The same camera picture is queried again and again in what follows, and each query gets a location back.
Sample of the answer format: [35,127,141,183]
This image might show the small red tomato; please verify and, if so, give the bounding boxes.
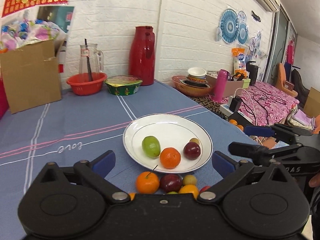
[199,186,211,193]

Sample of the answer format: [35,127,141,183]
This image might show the small orange mandarin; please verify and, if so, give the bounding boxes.
[129,192,136,200]

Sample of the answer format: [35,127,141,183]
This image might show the dark red plum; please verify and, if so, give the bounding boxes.
[183,141,201,160]
[159,174,182,193]

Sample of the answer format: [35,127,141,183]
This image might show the yellow-orange small citrus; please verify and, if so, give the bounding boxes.
[179,184,199,199]

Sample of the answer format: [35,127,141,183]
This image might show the large orange mandarin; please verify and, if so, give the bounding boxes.
[159,147,181,169]

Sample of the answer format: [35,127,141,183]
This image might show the person's left hand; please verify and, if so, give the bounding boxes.
[309,173,320,188]

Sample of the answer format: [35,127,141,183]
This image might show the pink floral side tablecloth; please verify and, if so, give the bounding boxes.
[236,82,299,126]

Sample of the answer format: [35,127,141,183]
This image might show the oranges on side shelf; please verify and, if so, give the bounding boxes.
[229,119,244,131]

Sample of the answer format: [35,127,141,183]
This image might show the blue striped tablecloth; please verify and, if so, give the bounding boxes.
[1,82,252,239]

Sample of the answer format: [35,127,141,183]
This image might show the black power adapter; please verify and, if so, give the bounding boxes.
[229,96,242,112]

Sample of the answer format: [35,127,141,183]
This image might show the orange with stem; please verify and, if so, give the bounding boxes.
[136,170,160,194]

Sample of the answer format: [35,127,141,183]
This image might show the white ceramic plate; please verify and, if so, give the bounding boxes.
[123,114,213,173]

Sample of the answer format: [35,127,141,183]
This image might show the snack package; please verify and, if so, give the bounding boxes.
[232,48,247,77]

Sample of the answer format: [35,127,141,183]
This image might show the pink bottle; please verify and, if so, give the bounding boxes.
[213,69,229,102]

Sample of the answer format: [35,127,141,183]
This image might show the stacked bowls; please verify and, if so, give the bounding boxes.
[181,75,209,88]

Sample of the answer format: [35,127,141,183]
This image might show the red plastic basket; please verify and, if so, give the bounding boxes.
[66,73,107,96]

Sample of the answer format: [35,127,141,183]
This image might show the green foil bowl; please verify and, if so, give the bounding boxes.
[105,75,143,96]

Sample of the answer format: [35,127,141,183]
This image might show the black spoon in pitcher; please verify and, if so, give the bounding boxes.
[85,39,93,82]

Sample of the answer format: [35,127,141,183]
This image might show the pink tote bag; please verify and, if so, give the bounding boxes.
[0,78,9,119]

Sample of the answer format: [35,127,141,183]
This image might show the glass pitcher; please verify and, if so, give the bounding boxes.
[79,43,104,74]

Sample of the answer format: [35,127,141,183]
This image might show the cardboard box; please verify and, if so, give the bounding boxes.
[1,40,61,114]

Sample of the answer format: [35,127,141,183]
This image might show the blue paper fan decoration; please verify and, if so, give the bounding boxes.
[220,9,239,44]

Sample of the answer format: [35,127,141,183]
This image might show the red thermos jug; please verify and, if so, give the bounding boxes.
[129,25,155,86]

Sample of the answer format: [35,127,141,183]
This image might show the floral cloth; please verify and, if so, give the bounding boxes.
[1,19,66,50]

